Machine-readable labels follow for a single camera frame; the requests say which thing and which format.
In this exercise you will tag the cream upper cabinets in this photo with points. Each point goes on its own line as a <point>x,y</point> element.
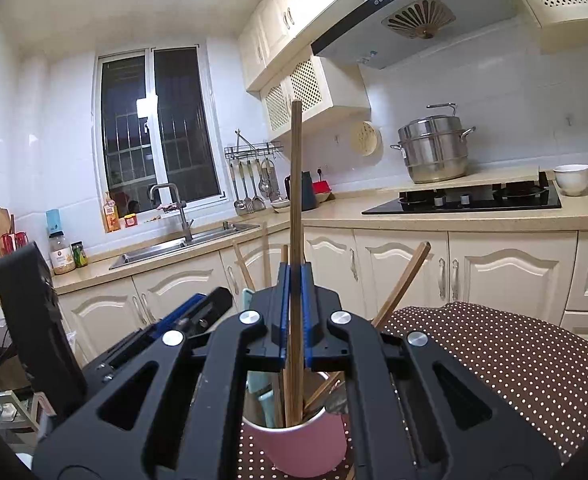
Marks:
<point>284,35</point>

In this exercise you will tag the blue box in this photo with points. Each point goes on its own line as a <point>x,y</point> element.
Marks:
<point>57,221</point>

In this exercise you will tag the small green bottle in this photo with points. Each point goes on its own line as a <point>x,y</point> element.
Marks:
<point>79,256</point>

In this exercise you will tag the stainless steel sink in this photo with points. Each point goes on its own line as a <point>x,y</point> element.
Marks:
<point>173,247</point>

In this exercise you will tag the round bamboo mat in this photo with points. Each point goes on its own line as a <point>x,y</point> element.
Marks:
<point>366,139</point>

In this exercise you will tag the wall utensil rack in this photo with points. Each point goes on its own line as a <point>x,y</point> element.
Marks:
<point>254,149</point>

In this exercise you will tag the black gas stove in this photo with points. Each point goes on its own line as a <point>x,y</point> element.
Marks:
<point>464,202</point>

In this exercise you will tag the white bowl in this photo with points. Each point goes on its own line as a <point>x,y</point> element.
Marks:
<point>572,180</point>

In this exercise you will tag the beige stone countertop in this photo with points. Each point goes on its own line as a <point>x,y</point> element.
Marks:
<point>424,222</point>

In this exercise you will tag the cream base cabinets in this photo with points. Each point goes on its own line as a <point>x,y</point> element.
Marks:
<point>499,270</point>

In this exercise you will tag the kitchen window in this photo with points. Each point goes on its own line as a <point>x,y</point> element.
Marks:
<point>173,125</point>

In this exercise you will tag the white wall outlet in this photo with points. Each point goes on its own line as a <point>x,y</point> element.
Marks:
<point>321,172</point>

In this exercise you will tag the brown polka dot tablecloth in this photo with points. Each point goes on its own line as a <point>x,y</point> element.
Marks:
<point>499,360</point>

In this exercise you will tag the small white dish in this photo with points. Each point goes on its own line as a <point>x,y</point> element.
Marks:
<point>280,205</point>

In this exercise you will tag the red bowl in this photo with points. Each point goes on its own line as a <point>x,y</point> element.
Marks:
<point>322,191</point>

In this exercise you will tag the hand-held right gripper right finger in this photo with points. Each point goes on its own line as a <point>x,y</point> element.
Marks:
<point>306,310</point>

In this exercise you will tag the stainless steel steamer pot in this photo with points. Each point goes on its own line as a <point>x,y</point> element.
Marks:
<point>434,150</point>

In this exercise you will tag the metal storage rack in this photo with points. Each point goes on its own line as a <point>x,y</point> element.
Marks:
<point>3,405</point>

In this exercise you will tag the pink cup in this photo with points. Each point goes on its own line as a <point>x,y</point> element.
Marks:
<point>299,445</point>

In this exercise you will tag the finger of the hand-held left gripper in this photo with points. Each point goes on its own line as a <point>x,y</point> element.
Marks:
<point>181,312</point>
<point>213,307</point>

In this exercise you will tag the orange dish soap bottle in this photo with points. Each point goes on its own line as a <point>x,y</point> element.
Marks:
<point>112,215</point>

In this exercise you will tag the grey range hood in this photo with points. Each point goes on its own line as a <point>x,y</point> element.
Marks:
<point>414,10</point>

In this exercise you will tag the glass jar with label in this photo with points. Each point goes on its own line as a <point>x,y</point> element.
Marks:
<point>62,255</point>

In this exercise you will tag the small red container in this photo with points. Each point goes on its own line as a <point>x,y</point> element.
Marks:
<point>131,220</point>

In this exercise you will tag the metal faucet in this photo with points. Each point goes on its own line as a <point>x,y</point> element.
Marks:
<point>183,210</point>

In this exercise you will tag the dark kettle jug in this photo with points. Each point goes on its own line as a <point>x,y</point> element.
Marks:
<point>304,192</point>

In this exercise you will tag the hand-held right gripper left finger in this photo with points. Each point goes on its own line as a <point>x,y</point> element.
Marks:
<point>286,310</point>

